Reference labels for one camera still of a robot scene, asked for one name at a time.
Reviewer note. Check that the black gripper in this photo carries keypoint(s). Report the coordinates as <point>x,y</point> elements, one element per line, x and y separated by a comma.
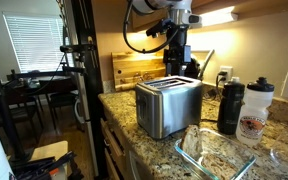
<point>177,55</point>

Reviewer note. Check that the brown crusted bread slice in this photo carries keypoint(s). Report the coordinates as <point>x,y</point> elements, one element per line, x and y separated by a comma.
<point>191,143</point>

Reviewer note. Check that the stainless steel two-slot toaster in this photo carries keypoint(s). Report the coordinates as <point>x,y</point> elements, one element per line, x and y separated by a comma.
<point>170,106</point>

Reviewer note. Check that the black panini grill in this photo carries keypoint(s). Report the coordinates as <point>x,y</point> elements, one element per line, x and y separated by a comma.
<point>194,70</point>

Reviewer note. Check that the wooden cutting board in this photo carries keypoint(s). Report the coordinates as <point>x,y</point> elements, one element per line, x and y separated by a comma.
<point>130,70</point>

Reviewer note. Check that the black sports water bottle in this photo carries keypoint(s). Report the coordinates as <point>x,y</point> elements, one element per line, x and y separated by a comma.
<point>230,106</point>

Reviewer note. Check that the under-cabinet strip light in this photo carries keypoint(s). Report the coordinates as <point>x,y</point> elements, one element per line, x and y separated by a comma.
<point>217,16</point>

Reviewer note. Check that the white bottle with black cap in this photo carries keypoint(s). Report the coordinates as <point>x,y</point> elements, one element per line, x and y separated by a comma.
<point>252,113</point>

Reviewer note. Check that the clear glass baking dish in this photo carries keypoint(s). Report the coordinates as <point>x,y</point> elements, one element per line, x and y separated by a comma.
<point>224,146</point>

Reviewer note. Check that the wooden drawer cabinet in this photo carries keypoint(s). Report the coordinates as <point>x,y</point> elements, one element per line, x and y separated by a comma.
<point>112,143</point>

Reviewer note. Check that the dark wooden chair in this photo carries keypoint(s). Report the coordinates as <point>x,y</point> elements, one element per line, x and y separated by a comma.
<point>24,113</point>
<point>62,101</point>

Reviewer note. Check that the dark dining table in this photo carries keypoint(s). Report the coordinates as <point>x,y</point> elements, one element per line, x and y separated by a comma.
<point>44,85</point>

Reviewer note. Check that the clear plastic container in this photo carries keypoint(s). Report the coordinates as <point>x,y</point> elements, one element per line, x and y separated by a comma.
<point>284,160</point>

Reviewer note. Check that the window with white blinds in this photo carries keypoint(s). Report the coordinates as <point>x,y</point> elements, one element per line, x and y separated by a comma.
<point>34,43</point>

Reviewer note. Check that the beige wooden stool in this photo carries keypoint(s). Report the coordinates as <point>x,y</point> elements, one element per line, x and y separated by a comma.
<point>50,150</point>

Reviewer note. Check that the black tool pile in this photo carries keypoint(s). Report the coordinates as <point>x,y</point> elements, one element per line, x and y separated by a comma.
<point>40,166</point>

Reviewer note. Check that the black slanted stand pole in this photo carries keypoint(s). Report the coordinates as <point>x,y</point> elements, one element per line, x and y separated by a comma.
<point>4,110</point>

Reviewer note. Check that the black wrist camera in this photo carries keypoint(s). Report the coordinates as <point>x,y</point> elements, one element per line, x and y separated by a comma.
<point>159,28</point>

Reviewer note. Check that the white wall power outlet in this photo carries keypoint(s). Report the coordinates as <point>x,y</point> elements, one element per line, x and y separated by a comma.
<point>229,70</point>

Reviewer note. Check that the black vertical frame post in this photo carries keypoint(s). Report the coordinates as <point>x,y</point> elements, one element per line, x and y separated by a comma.
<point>87,26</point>

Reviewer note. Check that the wooden wall cabinet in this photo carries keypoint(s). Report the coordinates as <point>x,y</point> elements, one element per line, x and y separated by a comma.
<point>267,5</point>

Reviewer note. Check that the black horizontal mount bar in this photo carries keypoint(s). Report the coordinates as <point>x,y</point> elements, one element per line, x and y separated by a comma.
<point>50,73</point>

